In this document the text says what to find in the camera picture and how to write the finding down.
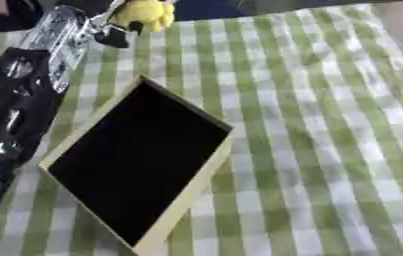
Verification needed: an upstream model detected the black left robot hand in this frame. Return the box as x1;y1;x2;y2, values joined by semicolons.
80;0;149;50

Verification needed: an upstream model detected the tan box with black inside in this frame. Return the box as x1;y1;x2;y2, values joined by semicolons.
38;73;236;256

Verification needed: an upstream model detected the yellow soft toy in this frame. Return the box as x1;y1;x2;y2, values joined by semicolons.
108;0;179;34

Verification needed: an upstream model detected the person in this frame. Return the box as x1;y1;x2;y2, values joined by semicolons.
0;0;47;36

